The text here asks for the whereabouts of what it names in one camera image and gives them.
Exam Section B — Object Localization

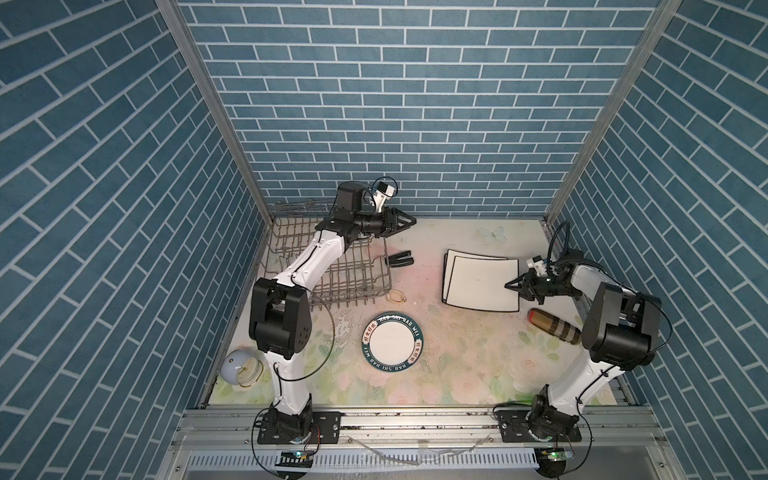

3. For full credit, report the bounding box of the right base circuit board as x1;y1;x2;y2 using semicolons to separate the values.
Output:
535;447;573;467

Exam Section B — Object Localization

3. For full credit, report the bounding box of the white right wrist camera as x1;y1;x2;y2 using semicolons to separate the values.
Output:
526;256;548;277

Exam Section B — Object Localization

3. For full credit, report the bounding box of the white cable duct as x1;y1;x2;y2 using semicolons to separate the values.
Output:
186;448;539;473

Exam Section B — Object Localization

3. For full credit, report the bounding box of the black stapler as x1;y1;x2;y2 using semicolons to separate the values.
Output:
385;250;415;268

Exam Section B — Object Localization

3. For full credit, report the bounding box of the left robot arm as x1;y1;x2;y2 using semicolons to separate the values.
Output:
249;176;416;444

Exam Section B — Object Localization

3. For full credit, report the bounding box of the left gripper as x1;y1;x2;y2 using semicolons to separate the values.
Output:
350;209;413;239

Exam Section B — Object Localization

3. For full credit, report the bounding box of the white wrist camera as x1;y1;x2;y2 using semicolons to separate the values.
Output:
526;256;548;277
371;177;399;213

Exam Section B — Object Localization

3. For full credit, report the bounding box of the base circuit board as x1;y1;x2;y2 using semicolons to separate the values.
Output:
535;447;573;467
275;451;315;470

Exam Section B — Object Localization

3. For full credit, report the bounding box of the white round bowl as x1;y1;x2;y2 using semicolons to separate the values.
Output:
219;349;264;388

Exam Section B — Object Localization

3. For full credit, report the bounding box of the black right camera cable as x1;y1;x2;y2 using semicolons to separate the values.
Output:
545;220;572;265

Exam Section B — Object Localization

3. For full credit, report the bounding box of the aluminium mounting rail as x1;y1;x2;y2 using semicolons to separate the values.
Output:
159;406;684;479

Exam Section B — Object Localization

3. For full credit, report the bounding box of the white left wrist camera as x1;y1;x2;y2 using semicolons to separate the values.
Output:
371;177;399;213

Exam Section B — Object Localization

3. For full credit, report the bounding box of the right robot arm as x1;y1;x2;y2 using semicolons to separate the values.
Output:
505;250;662;441

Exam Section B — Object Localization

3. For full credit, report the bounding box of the brown striped cylinder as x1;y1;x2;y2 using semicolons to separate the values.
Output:
527;308;581;345

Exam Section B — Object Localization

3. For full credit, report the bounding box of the left base circuit board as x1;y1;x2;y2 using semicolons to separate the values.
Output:
275;451;315;470

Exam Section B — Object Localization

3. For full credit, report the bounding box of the white square plate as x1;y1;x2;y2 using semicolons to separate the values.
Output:
446;256;520;313
441;249;508;303

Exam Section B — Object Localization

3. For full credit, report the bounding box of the grey wire dish rack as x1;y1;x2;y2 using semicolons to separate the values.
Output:
257;199;392;306

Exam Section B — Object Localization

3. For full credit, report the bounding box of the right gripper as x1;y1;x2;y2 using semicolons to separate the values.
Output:
505;270;577;306

